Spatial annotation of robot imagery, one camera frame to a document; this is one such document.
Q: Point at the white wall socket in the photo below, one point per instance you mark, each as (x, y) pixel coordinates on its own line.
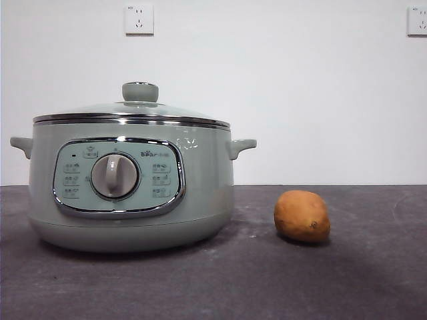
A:
(140, 20)
(418, 21)

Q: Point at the brown potato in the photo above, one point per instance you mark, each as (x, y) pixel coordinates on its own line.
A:
(300, 216)

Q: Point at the pale green electric cooking pot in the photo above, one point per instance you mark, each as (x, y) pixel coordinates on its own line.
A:
(200, 186)

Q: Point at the glass lid with green knob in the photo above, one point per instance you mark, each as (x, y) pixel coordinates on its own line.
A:
(140, 91)

